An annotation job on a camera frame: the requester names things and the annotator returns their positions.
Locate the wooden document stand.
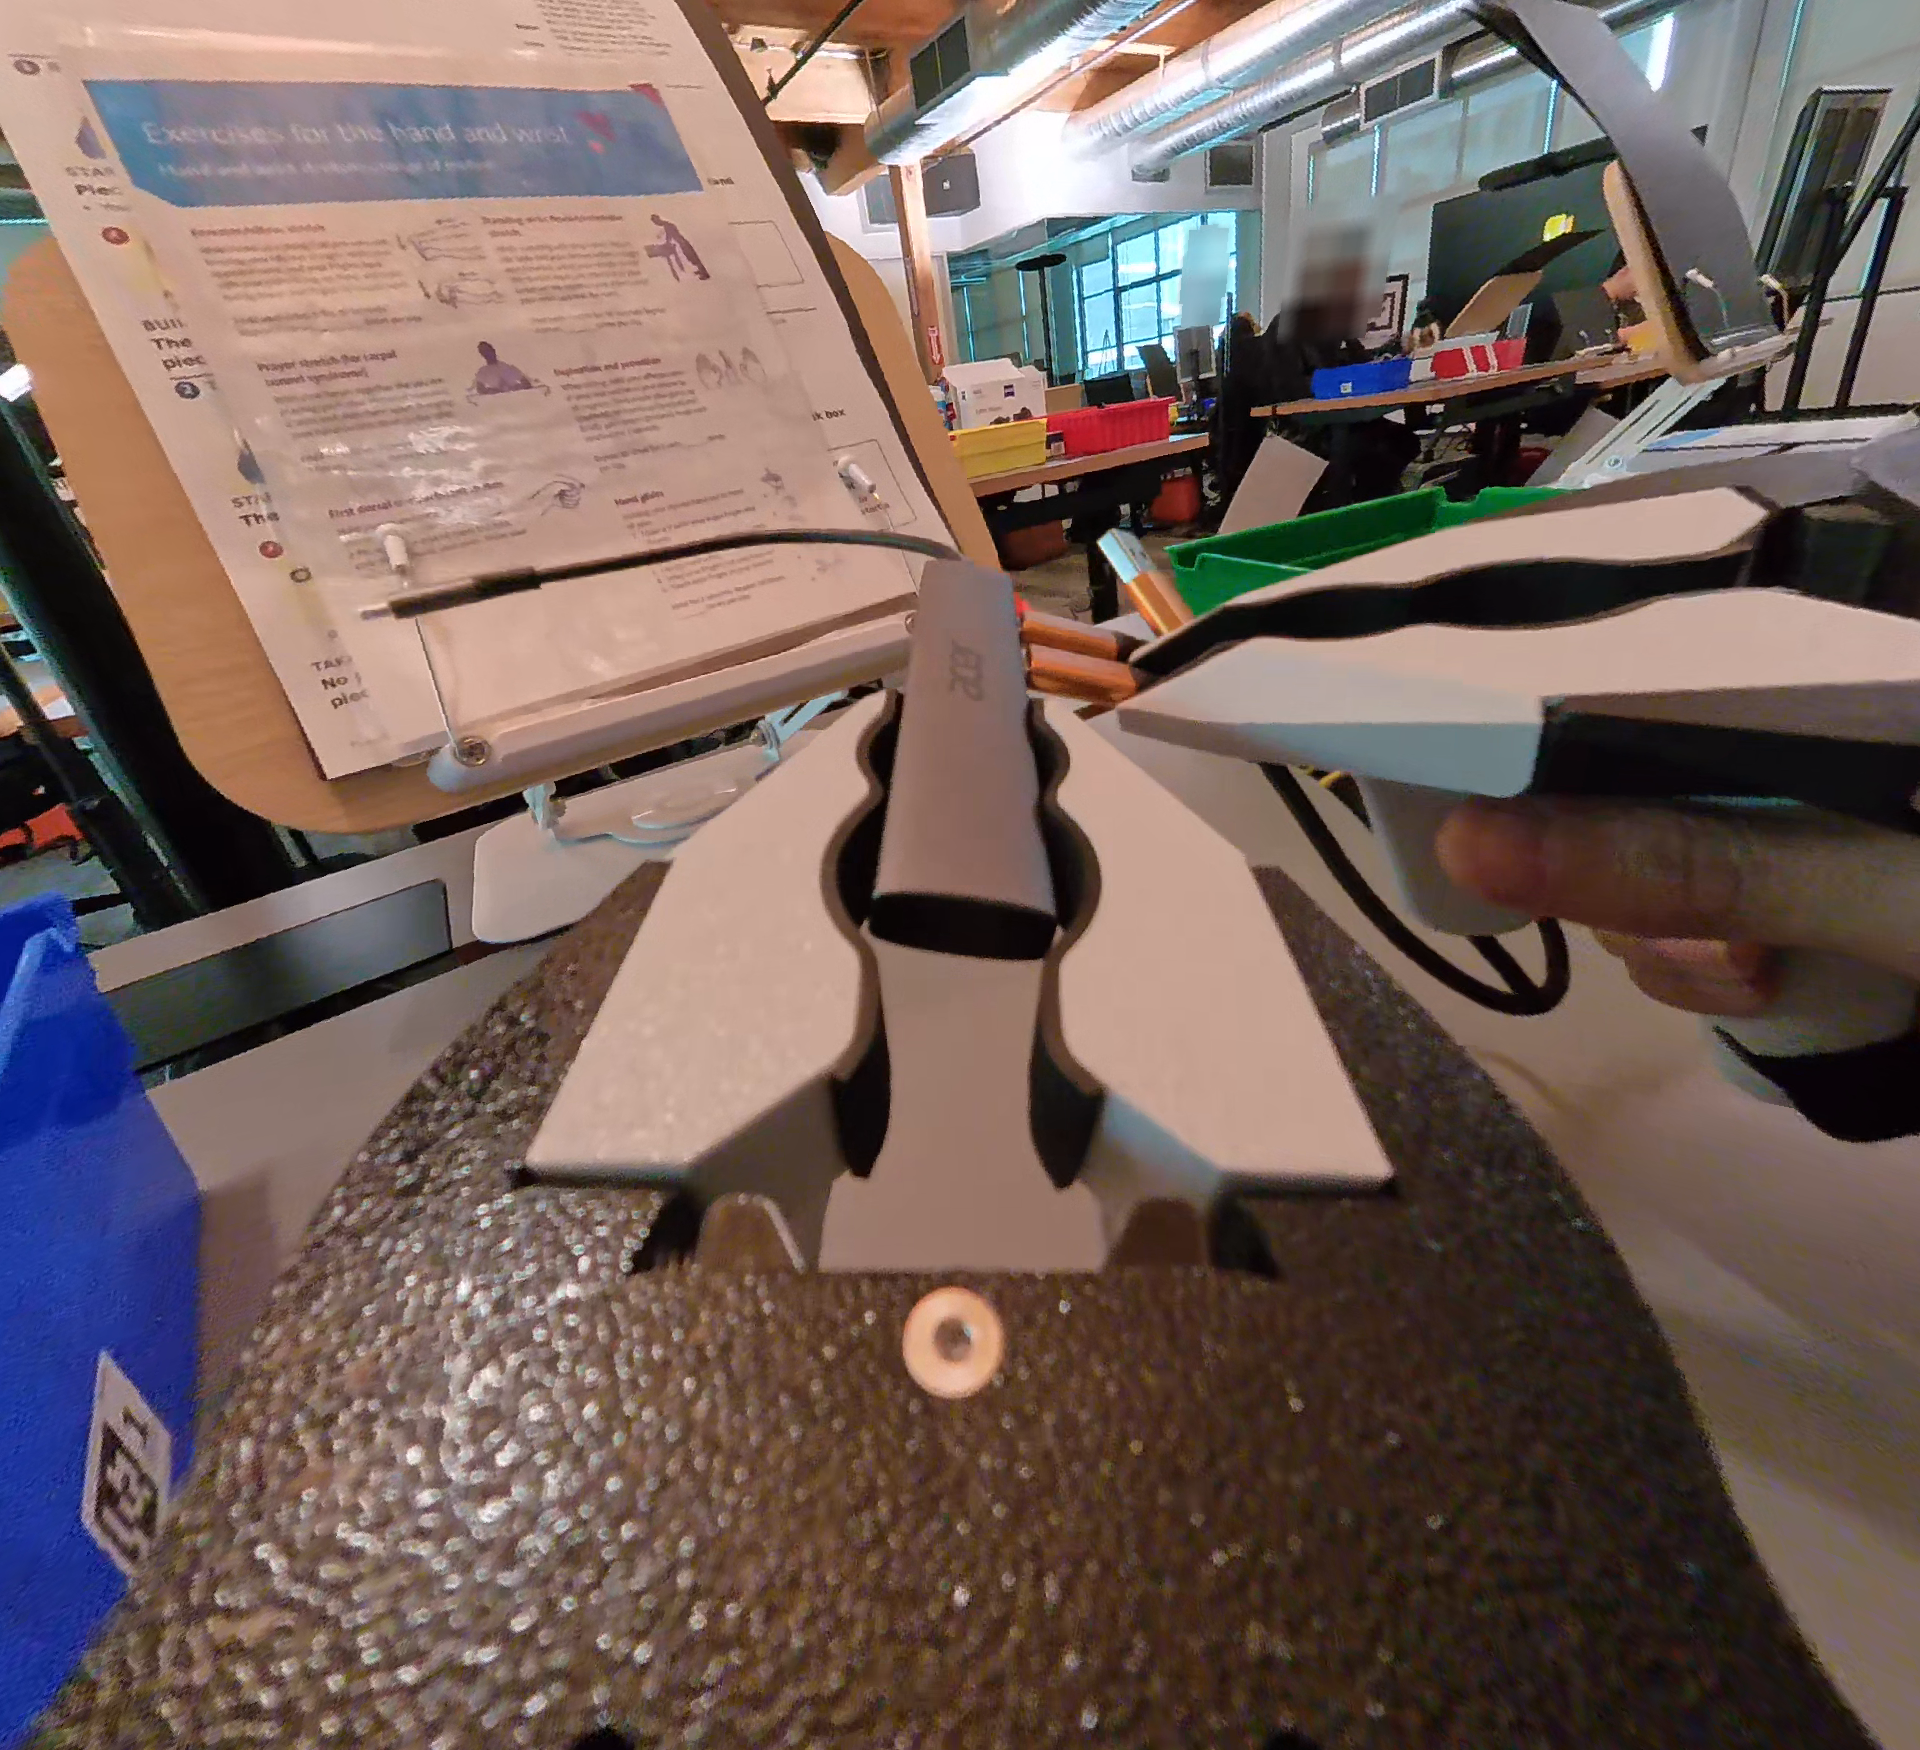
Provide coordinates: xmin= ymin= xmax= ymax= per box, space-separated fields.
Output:
xmin=1463 ymin=0 xmax=1797 ymax=491
xmin=0 ymin=0 xmax=1004 ymax=841

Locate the black monitor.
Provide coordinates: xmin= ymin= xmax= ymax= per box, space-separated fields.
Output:
xmin=1426 ymin=150 xmax=1630 ymax=349

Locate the white cardboard box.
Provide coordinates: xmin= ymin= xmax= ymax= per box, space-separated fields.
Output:
xmin=942 ymin=358 xmax=1053 ymax=430

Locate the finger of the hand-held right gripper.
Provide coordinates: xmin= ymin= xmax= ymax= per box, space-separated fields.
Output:
xmin=1117 ymin=586 xmax=1869 ymax=800
xmin=1131 ymin=485 xmax=1785 ymax=682

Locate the white square panel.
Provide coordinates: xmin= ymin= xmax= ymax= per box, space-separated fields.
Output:
xmin=1231 ymin=433 xmax=1332 ymax=527

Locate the grey usb hub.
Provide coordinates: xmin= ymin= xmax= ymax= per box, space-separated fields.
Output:
xmin=869 ymin=561 xmax=1058 ymax=959

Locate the person's right hand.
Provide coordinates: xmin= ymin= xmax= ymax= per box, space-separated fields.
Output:
xmin=1438 ymin=795 xmax=1920 ymax=1020

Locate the white stand base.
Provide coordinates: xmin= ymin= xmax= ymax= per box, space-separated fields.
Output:
xmin=471 ymin=730 xmax=841 ymax=946

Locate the green plastic bin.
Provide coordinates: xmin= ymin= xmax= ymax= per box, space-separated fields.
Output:
xmin=1167 ymin=485 xmax=1578 ymax=614

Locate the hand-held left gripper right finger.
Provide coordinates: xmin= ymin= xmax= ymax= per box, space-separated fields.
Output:
xmin=1027 ymin=700 xmax=1399 ymax=1197

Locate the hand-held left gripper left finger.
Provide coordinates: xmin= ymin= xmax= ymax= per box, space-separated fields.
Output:
xmin=525 ymin=691 xmax=901 ymax=1189

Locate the black hub cable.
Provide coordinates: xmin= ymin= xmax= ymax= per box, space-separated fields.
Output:
xmin=360 ymin=530 xmax=948 ymax=624

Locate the laminated exercise sheet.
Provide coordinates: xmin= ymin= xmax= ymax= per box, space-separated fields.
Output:
xmin=45 ymin=39 xmax=924 ymax=740

